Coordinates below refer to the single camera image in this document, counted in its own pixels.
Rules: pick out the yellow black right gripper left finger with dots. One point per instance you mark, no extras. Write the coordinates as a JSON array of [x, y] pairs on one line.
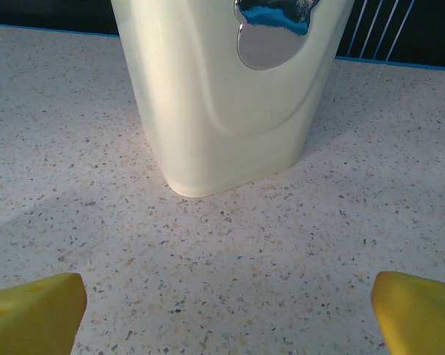
[[34, 318]]

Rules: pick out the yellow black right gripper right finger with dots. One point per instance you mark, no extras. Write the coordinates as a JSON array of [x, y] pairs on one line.
[[418, 318]]

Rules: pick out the cream knife block orange top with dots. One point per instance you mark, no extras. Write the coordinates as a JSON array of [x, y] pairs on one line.
[[207, 111]]

